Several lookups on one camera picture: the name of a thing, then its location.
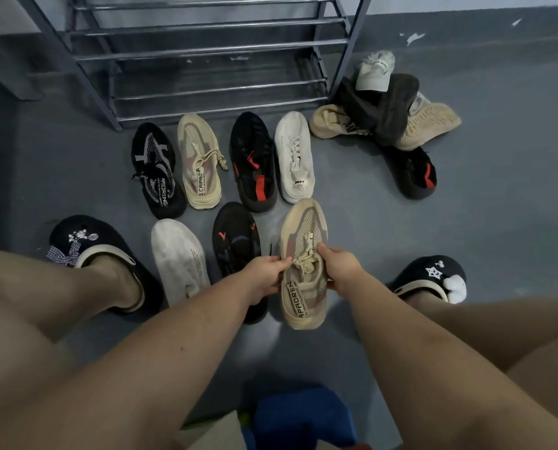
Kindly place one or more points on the person's left hand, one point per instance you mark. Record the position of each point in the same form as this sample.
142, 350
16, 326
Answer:
262, 276

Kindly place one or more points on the person's right hand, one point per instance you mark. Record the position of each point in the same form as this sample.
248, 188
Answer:
344, 271

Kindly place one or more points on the black sneaker orange marks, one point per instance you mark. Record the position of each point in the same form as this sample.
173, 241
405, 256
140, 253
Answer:
398, 107
234, 238

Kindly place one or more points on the black sneaker red stripe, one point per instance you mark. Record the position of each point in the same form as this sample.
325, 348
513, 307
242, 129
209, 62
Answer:
253, 159
415, 178

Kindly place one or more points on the black white patterned sneaker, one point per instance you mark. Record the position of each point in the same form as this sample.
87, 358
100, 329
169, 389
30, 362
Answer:
159, 173
356, 107

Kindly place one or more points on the grey metal shoe rack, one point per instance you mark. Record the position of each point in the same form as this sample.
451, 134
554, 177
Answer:
349, 42

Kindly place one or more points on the person's left forearm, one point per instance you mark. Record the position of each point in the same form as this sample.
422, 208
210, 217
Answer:
143, 370

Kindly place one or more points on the person's right forearm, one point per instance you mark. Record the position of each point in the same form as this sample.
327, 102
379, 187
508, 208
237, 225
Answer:
424, 379

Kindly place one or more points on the person's right black clog slipper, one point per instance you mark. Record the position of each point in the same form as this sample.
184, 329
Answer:
415, 271

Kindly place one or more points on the person's black clog slipper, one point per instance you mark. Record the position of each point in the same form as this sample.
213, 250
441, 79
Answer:
415, 271
100, 229

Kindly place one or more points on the person's cream shirt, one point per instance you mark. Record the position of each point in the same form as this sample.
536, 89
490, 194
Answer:
218, 435

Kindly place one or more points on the person's left black clog slipper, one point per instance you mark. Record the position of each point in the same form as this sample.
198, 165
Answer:
100, 229

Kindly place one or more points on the person's right leg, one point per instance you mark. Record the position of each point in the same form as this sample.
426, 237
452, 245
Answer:
518, 332

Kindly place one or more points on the person's leg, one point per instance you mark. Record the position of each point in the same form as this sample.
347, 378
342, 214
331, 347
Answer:
25, 299
518, 332

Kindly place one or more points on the person's left leg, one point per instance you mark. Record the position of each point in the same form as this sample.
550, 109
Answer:
25, 299

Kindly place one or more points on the grey metal bench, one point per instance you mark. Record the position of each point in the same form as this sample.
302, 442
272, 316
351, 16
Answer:
7, 74

